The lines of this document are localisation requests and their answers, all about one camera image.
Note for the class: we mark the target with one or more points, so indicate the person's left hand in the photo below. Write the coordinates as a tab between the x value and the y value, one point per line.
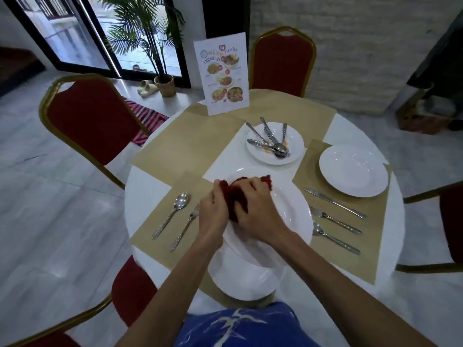
213	216

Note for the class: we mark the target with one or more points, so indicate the person's right hand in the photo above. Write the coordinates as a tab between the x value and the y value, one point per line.
264	216

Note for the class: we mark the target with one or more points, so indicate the person's right fingers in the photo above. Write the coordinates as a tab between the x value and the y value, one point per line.
253	189

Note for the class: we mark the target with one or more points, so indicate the person's left fingers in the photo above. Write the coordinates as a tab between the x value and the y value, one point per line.
221	187

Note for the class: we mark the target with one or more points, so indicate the dark red cloth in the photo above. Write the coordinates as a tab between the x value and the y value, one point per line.
233	195

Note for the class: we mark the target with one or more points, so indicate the person's right forearm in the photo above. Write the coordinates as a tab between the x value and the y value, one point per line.
340	292

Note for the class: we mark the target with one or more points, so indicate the person's left forearm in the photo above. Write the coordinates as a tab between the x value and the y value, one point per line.
173	292

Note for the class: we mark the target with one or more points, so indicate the steel spoon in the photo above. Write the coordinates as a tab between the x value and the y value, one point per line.
179	204
334	240

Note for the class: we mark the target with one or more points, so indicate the steel cutlery piece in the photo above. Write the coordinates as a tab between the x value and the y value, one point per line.
258	143
284	131
266	125
255	131

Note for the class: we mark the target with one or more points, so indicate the large white dinner plate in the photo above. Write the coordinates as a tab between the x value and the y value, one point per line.
293	216

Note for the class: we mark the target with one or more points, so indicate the steel fork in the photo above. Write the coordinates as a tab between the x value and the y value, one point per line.
336	222
184	227

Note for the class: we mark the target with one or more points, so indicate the tan paper placemat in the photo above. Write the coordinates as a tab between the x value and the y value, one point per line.
184	144
293	108
372	227
155	227

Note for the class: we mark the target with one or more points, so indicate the small white plate with cutlery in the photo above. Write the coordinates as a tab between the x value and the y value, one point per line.
291	140

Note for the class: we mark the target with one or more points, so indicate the steel table knife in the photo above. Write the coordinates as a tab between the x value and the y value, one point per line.
334	202

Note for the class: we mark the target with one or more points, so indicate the white deep plate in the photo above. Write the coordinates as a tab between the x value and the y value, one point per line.
352	169

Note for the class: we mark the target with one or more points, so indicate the red black striped rug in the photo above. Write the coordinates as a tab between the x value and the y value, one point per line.
144	119

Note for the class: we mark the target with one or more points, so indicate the standing menu card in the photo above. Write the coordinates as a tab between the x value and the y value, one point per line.
224	75

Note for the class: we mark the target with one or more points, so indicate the woven plant pot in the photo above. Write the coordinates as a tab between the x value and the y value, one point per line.
165	85

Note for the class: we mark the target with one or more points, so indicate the pair of beige slippers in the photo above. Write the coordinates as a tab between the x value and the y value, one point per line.
146	88

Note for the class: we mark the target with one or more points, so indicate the red gold banquet chair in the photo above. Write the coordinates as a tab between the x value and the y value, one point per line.
94	122
282	64
450	224
132	292

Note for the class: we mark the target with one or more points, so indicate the blue patterned shirt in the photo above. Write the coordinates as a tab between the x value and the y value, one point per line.
246	327

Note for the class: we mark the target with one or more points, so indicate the green palm plant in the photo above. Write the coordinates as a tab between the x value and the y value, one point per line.
144	28

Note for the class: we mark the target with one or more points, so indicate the black framed glass door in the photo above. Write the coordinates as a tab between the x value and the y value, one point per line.
108	50

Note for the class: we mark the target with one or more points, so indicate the dark wooden furniture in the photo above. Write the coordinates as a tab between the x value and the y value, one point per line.
18	70

